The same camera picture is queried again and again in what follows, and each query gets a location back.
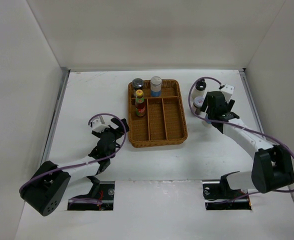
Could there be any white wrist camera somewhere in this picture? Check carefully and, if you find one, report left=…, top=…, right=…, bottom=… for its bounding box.
left=90, top=115, right=110, bottom=133
left=219, top=84, right=235, bottom=103

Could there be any glass grinder jar black lid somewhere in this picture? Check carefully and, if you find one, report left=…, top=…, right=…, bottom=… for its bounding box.
left=131, top=78, right=144, bottom=97

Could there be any purple cable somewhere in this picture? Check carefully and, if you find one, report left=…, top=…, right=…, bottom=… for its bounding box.
left=18, top=113, right=128, bottom=210
left=188, top=76, right=294, bottom=201

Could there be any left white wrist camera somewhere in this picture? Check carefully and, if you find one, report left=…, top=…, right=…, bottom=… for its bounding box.
left=90, top=115, right=110, bottom=133

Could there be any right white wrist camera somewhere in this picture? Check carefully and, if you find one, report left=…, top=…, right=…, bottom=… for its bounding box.
left=219, top=84, right=235, bottom=103

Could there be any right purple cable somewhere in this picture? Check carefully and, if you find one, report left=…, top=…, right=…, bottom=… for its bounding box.
left=188, top=76, right=294, bottom=201

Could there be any brown wicker divided basket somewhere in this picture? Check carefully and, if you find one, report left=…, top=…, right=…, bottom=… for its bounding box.
left=127, top=79, right=188, bottom=148

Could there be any black cap white bottle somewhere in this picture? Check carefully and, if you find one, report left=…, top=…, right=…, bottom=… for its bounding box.
left=191, top=78, right=207, bottom=99

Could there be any blue label jar silver lid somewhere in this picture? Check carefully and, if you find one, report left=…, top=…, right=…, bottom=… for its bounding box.
left=150, top=76, right=162, bottom=97

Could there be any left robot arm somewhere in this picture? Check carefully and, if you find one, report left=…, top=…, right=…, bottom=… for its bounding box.
left=19, top=114, right=129, bottom=217

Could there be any ketchup bottle green label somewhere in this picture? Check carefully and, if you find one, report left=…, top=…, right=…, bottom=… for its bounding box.
left=135, top=89, right=146, bottom=117

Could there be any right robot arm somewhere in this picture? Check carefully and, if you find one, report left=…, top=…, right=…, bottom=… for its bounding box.
left=201, top=91, right=294, bottom=194

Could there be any spice jar white red-logo lid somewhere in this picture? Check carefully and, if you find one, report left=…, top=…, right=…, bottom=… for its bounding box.
left=192, top=96, right=205, bottom=116

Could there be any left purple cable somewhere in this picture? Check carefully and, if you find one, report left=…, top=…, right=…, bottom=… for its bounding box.
left=18, top=113, right=128, bottom=210

